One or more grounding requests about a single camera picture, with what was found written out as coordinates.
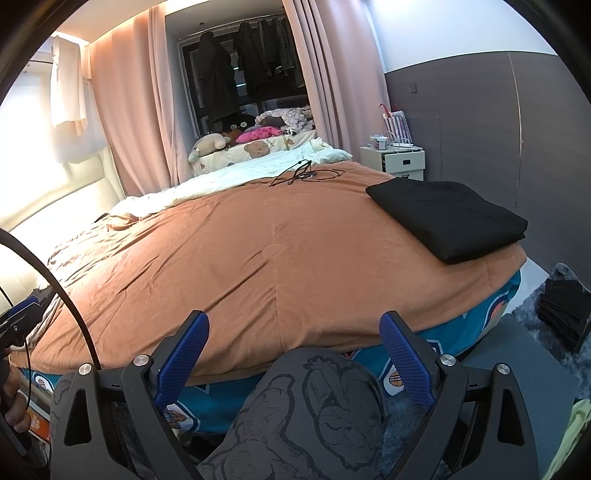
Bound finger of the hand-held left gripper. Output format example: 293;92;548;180
7;296;41;319

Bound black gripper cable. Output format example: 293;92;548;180
0;228;100;370

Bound pink clothes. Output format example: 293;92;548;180
235;127;284;145

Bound grey hanging clothes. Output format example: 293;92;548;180
265;16;305;90

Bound white headboard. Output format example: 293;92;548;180
0;145;125;280

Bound cream plush toy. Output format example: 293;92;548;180
188;132;232;163

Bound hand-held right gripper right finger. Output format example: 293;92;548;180
379;310;540;480

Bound white quilt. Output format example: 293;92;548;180
108;138;354;217

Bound yellow-green cloth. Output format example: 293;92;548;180
542;399;591;480

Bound brown blanket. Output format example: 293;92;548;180
21;159;527;385

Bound grey fluffy rug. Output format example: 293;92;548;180
383;262;591;480

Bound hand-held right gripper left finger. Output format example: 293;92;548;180
50;310;211;480

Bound pile of dark clothes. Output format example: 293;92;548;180
538;278;591;354

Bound black cable bundle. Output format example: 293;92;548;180
269;159;345;188

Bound person's left hand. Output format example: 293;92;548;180
0;367;34;432

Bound striped gift bag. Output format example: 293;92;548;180
379;104;411;146

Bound dark brown plush toy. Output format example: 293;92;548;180
221;116;257;139

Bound grey printed shirt knee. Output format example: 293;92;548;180
196;346;389;480

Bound dark hanging jacket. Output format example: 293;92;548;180
198;31;240;126
233;21;274;95

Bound blue cartoon print bed sheet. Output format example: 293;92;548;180
18;270;522;435

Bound floral patterned cloth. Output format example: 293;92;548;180
255;106;315;136

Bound bear print pillow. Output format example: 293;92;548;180
191;134;319;176

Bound white hanging cloth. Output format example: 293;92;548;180
51;34;88;137

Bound white nightstand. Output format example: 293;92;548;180
360;145;426;182

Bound black shirt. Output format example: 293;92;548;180
366;180;528;265

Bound pink curtain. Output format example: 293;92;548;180
90;7;195;190
283;0;389;162

